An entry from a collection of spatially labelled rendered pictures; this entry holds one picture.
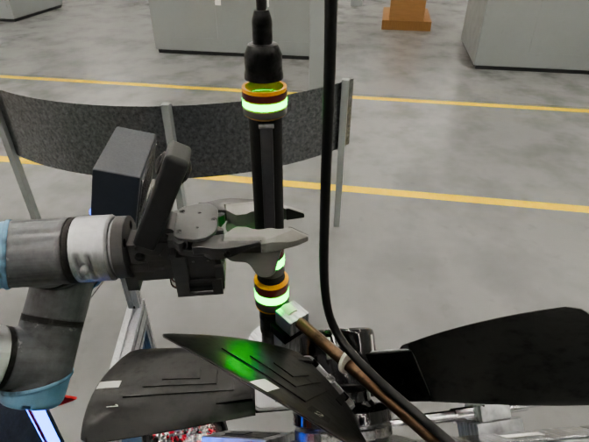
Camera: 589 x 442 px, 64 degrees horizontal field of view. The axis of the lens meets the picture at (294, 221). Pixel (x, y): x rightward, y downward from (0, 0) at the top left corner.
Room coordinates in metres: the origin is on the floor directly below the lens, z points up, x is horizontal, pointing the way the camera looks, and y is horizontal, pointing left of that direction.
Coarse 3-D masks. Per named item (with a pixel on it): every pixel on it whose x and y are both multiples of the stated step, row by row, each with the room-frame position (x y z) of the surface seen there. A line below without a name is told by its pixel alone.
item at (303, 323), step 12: (300, 324) 0.40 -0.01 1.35; (312, 336) 0.38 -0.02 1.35; (324, 336) 0.38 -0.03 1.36; (324, 348) 0.36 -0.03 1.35; (336, 348) 0.36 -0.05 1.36; (336, 360) 0.35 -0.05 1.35; (348, 372) 0.33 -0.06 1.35; (360, 372) 0.33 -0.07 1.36; (372, 384) 0.31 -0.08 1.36; (384, 396) 0.30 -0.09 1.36; (396, 408) 0.28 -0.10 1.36; (408, 420) 0.27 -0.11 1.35; (420, 432) 0.26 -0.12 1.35
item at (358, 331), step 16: (304, 336) 0.48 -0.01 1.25; (352, 336) 0.46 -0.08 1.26; (368, 336) 0.47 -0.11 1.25; (304, 352) 0.46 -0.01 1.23; (320, 352) 0.45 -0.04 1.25; (368, 352) 0.46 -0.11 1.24; (336, 368) 0.43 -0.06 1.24; (352, 384) 0.41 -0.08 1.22; (352, 400) 0.41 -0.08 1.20; (368, 400) 0.42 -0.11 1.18; (368, 416) 0.38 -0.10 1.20; (384, 416) 0.39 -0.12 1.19
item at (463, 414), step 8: (456, 408) 0.46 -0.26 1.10; (464, 408) 0.46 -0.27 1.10; (472, 408) 0.46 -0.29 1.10; (512, 408) 0.48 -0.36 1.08; (520, 408) 0.48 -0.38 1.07; (528, 408) 0.48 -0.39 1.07; (432, 416) 0.44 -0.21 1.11; (440, 416) 0.44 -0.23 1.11; (448, 416) 0.44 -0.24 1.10; (456, 416) 0.44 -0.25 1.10; (464, 416) 0.45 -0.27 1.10; (472, 416) 0.45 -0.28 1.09; (392, 424) 0.42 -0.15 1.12; (400, 424) 0.42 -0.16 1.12
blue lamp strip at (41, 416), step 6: (36, 414) 0.41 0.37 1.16; (42, 414) 0.42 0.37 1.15; (42, 420) 0.41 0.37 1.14; (48, 420) 0.42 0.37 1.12; (42, 426) 0.41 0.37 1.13; (48, 426) 0.42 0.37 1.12; (48, 432) 0.41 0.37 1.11; (54, 432) 0.42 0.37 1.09; (48, 438) 0.41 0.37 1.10; (54, 438) 0.42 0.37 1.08
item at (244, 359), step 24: (168, 336) 0.30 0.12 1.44; (192, 336) 0.32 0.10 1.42; (216, 336) 0.34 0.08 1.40; (216, 360) 0.27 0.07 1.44; (240, 360) 0.29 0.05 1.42; (264, 360) 0.31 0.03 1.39; (288, 360) 0.35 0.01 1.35; (312, 360) 0.39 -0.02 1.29; (288, 384) 0.28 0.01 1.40; (312, 384) 0.32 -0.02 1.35; (288, 408) 0.22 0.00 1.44; (336, 408) 0.29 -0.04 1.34; (336, 432) 0.21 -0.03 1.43; (360, 432) 0.28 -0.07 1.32
